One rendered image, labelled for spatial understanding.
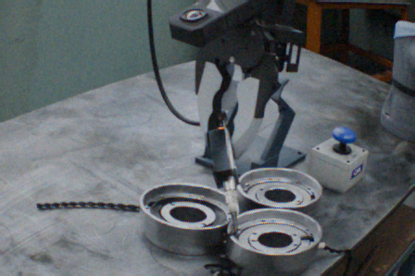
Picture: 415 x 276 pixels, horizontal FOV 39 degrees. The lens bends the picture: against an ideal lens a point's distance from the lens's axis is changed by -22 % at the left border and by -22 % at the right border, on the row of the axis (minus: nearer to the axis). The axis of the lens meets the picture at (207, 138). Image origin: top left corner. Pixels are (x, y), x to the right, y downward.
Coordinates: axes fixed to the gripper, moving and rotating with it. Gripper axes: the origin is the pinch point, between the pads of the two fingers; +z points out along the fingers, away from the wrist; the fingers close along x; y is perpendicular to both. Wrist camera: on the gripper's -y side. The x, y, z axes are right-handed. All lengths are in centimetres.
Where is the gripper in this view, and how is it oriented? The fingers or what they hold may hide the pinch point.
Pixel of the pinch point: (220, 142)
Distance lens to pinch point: 76.4
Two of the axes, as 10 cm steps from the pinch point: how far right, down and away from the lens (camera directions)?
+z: -1.9, 9.4, 2.9
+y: 6.3, -1.1, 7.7
